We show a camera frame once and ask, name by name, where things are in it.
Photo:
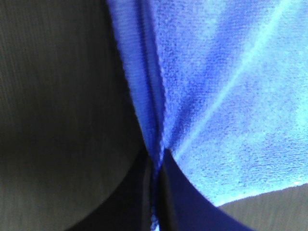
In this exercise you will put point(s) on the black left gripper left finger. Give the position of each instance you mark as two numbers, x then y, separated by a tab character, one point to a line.
128	208

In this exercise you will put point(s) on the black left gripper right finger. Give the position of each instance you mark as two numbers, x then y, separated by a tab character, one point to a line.
180	207

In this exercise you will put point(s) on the blue microfiber towel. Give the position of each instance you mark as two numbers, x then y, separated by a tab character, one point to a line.
223	85

